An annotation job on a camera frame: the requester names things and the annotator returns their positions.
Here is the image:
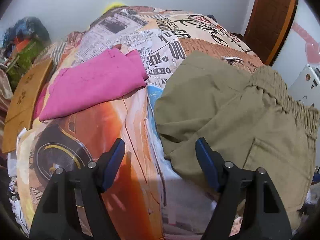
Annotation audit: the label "newspaper print bed sheet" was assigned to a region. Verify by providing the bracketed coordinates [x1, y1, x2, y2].
[14, 6, 262, 239]

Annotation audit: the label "yellow object behind bed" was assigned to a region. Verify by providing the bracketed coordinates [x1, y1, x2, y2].
[103, 2, 126, 13]

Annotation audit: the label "olive green pants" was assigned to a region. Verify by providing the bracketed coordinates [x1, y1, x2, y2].
[154, 51, 319, 229]

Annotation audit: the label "brown cardboard box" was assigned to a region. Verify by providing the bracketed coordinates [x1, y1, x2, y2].
[2, 58, 53, 154]

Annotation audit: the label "brown wooden door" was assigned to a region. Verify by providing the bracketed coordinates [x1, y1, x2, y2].
[244, 0, 298, 65]

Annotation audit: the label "white electrical panel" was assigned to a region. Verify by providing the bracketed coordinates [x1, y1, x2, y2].
[289, 64, 320, 109]

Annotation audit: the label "pile of colourful clothes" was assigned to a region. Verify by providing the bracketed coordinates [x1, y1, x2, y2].
[2, 17, 51, 57]

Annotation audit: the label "pink folded garment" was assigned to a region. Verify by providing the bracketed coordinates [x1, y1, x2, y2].
[39, 48, 148, 121]

